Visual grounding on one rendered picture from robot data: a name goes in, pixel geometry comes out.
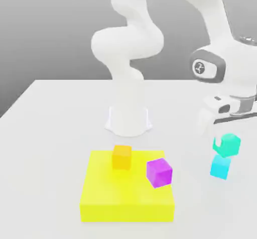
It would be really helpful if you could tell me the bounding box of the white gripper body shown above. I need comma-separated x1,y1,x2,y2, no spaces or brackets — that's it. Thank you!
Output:
197,107,257,137

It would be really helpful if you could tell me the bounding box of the small teal cube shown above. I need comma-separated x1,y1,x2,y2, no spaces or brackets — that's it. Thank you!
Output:
212,133,241,158

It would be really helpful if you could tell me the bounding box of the small cyan cube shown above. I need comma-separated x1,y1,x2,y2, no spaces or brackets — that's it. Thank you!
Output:
210,154,231,181

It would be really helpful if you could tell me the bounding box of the small purple cube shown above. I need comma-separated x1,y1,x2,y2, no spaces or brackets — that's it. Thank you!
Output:
146,157,174,189

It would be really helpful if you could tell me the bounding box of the small orange cube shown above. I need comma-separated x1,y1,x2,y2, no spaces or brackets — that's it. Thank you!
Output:
111,144,133,171

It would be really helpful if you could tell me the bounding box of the large yellow box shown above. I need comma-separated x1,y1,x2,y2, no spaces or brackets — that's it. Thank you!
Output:
79,149,175,223

